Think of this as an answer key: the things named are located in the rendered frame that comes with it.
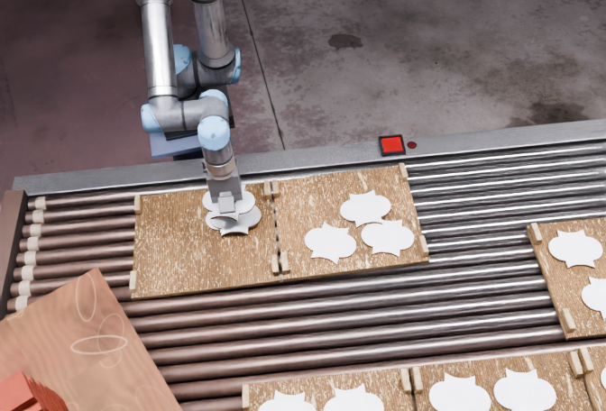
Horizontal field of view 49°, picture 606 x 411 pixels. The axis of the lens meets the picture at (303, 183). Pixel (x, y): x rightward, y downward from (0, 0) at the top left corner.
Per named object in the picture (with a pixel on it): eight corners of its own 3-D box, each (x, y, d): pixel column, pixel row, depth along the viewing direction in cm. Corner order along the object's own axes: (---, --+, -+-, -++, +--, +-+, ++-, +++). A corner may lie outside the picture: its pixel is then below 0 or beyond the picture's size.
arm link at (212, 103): (183, 89, 173) (183, 120, 167) (226, 86, 174) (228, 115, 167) (188, 111, 180) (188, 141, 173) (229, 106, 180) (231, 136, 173)
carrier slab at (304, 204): (271, 184, 206) (271, 180, 205) (402, 168, 208) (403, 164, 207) (283, 282, 185) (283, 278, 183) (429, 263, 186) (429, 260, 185)
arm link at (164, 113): (123, -58, 171) (140, 130, 166) (167, -61, 171) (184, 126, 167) (133, -39, 182) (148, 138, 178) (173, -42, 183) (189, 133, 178)
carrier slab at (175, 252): (137, 199, 205) (136, 196, 204) (270, 184, 206) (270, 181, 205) (132, 300, 183) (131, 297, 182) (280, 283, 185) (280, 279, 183)
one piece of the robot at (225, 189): (202, 187, 168) (212, 223, 181) (237, 182, 168) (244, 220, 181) (200, 151, 175) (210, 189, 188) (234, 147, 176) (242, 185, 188)
